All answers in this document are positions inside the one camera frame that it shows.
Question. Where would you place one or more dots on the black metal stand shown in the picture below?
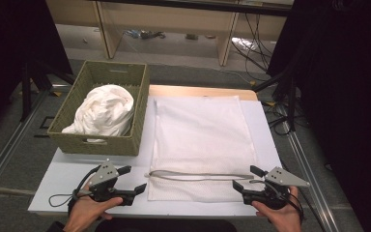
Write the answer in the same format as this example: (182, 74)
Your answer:
(291, 103)
(26, 93)

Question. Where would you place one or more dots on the green woven basket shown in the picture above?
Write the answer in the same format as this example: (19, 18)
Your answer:
(77, 146)

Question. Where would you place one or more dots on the light wooden desk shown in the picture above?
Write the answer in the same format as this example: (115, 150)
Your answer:
(167, 16)

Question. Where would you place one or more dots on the metal floor rail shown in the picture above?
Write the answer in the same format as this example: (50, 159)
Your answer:
(309, 180)
(9, 148)

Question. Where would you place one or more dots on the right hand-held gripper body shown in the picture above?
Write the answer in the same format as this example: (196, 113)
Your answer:
(272, 196)

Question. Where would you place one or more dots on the white garment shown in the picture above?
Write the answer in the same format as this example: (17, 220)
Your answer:
(104, 109)

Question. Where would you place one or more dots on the person's left hand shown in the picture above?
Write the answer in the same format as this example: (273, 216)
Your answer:
(87, 211)

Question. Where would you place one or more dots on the black curtain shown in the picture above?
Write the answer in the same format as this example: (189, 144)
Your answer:
(9, 42)
(344, 96)

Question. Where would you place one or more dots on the white mesh laundry bag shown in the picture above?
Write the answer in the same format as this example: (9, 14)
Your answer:
(203, 135)

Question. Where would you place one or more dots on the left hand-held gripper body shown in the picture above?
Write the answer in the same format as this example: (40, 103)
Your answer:
(104, 185)

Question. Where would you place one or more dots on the small clutter under desk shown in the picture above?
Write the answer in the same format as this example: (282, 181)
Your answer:
(145, 34)

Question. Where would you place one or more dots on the person's right hand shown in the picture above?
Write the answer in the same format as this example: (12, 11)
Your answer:
(283, 219)

